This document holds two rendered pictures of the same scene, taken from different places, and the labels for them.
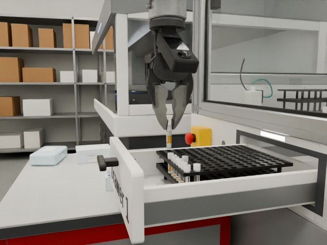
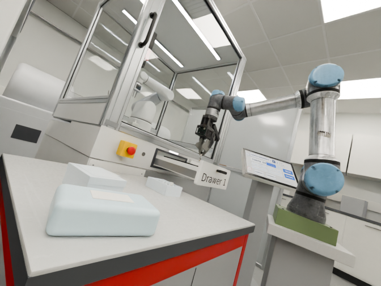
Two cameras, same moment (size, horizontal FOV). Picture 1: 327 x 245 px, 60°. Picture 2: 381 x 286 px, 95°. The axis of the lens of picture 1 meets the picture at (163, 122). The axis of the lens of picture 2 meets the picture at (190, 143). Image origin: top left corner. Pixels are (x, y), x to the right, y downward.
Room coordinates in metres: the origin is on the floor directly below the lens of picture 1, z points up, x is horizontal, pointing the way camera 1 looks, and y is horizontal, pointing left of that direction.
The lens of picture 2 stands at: (1.14, 0.74, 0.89)
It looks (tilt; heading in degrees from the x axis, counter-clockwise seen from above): 7 degrees up; 238
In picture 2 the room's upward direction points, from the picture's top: 17 degrees clockwise
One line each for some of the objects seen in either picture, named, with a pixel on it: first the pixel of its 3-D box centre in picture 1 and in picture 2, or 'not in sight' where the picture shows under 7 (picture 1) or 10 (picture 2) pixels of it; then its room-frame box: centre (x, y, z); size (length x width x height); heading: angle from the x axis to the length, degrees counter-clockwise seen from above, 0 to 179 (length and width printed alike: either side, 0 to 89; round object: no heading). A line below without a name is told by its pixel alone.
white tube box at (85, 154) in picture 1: (93, 153); (93, 181); (1.07, 0.27, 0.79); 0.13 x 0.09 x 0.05; 109
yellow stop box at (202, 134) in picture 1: (199, 137); (127, 149); (0.92, -0.12, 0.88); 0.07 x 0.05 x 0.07; 17
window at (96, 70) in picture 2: not in sight; (105, 38); (1.18, -0.57, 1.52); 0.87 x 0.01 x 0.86; 107
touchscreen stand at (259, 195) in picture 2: not in sight; (254, 230); (-0.36, -0.19, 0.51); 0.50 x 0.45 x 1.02; 62
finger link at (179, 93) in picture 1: (175, 105); (199, 146); (0.59, -0.02, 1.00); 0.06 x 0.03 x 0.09; 16
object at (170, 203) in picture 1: (222, 172); (183, 168); (0.58, -0.12, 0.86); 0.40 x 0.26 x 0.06; 107
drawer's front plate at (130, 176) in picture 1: (122, 177); (214, 176); (0.52, 0.08, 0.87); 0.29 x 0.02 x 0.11; 17
